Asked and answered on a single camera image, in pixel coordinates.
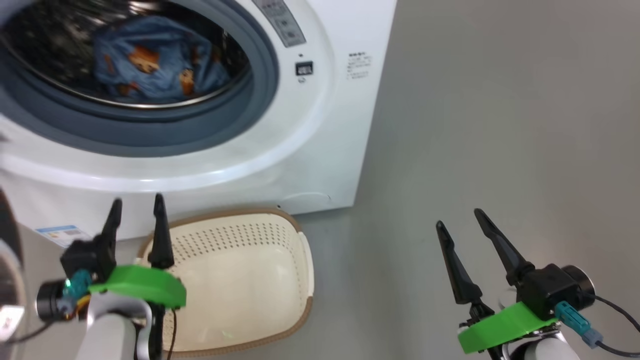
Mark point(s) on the black door latch socket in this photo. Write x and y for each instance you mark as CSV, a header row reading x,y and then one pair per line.
x,y
304,68

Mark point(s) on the grey warning sticker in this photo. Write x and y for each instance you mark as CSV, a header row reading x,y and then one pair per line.
x,y
282,22

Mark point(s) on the steel perforated drum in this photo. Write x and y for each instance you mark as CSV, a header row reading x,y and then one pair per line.
x,y
50,45

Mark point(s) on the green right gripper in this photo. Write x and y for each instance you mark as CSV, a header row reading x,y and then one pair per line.
x,y
500,327

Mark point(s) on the white front-load washing machine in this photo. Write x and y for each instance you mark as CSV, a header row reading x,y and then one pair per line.
x,y
310,140

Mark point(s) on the cream perforated laundry basket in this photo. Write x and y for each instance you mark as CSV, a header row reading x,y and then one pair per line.
x,y
240,285

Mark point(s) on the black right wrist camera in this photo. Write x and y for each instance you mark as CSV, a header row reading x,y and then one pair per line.
x,y
550,287

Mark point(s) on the grey rubber door gasket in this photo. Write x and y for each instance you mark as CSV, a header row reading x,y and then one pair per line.
x,y
150,127

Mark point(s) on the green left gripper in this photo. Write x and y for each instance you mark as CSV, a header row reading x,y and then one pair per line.
x,y
145,285

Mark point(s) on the blue cartoon print garment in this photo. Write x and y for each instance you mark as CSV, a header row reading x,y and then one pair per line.
x,y
160,60

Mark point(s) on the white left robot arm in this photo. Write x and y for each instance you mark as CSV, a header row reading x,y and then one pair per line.
x,y
110,330

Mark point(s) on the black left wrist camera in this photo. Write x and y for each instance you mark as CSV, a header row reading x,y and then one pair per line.
x,y
77,257

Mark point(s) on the round white filter cover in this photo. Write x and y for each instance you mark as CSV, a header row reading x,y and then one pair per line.
x,y
307,198

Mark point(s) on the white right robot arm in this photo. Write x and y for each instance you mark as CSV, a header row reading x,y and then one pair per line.
x,y
542,347

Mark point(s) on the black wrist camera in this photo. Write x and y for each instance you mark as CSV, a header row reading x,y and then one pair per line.
x,y
77,257
550,287

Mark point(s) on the black round washing machine door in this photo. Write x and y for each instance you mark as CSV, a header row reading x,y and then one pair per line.
x,y
7,280

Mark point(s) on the blue energy label sticker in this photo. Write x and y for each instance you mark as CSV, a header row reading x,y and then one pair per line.
x,y
65,234

